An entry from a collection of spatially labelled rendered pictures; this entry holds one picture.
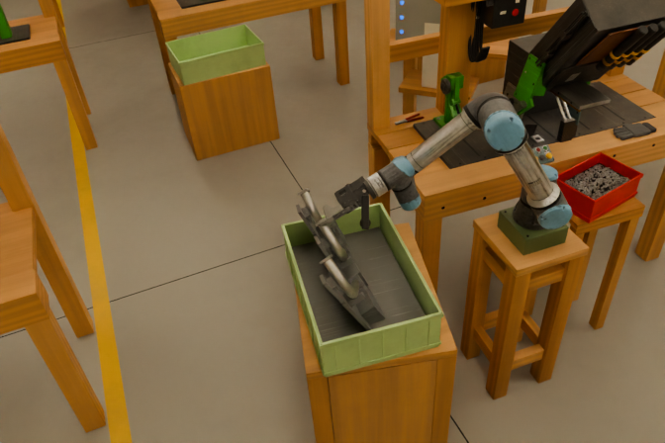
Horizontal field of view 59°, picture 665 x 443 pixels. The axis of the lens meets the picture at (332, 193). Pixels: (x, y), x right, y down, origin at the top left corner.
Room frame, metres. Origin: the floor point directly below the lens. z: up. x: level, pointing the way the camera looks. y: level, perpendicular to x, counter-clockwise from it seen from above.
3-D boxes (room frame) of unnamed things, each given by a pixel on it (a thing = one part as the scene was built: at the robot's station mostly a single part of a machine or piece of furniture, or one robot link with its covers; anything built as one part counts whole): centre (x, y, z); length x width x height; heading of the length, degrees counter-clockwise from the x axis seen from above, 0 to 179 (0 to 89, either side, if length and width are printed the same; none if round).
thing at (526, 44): (2.65, -1.08, 1.07); 0.30 x 0.18 x 0.34; 106
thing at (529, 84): (2.40, -0.96, 1.17); 0.13 x 0.12 x 0.20; 106
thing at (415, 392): (1.55, -0.09, 0.39); 0.68 x 0.52 x 0.79; 6
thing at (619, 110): (2.48, -1.02, 0.89); 1.10 x 0.42 x 0.02; 106
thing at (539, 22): (2.84, -0.92, 1.23); 1.30 x 0.05 x 0.09; 106
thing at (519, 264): (1.73, -0.77, 0.83); 0.32 x 0.32 x 0.04; 17
